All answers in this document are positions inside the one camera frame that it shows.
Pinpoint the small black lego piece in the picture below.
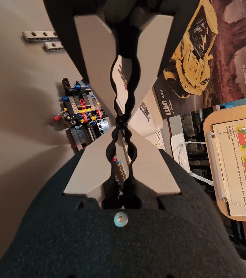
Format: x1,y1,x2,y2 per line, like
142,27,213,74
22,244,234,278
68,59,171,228
116,117,128,129

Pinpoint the white folding stand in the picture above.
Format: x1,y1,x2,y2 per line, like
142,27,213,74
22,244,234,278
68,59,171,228
170,133,214,186

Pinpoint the short light grey lego beam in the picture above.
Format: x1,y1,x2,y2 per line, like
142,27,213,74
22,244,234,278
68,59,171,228
43,41,65,52

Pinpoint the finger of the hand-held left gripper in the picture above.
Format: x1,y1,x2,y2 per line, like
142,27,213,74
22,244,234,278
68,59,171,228
123,14,175,122
74,14,121,122

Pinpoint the wooden instruction board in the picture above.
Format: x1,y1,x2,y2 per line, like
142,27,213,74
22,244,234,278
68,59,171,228
203,101,246,223

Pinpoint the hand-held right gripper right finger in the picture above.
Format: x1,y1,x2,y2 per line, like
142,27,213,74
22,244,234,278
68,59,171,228
124,126,181,202

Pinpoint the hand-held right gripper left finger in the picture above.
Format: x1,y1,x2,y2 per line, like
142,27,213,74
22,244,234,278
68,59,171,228
63,126,118,204

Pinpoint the lego chassis assembly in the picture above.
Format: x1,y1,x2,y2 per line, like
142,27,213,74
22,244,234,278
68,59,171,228
49,77,129,197

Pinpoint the lego set box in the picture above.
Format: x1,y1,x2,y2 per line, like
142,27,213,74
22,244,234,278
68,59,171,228
153,0,246,119

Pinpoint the lego instruction booklet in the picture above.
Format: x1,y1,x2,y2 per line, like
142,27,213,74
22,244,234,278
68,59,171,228
111,55,164,152

